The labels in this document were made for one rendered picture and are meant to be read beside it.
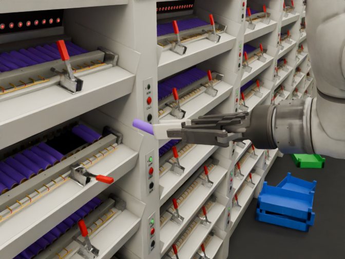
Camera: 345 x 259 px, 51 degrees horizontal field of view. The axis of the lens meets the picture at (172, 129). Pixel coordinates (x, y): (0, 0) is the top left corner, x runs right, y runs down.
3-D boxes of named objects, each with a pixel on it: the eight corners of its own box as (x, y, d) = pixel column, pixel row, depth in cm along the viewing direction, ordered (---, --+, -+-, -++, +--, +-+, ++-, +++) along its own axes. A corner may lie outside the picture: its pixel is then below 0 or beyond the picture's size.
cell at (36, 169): (20, 158, 73) (43, 174, 71) (13, 162, 71) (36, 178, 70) (21, 151, 72) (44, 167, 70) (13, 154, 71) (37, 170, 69)
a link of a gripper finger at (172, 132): (193, 135, 66) (187, 141, 64) (170, 135, 69) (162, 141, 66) (192, 127, 66) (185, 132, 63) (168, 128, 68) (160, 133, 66)
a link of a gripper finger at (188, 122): (188, 120, 68) (190, 118, 69) (157, 121, 72) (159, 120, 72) (191, 135, 69) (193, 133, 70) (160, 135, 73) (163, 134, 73)
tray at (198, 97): (229, 95, 147) (242, 64, 140) (154, 152, 97) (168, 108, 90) (187, 75, 153) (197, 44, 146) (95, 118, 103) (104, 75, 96)
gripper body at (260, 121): (281, 98, 62) (230, 101, 67) (269, 112, 55) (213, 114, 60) (285, 139, 64) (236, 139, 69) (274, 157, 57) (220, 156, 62)
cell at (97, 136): (81, 128, 88) (102, 141, 86) (76, 131, 87) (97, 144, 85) (82, 122, 87) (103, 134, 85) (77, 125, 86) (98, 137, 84)
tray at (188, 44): (232, 48, 139) (245, 13, 133) (152, 83, 90) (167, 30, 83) (188, 29, 145) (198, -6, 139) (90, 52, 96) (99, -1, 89)
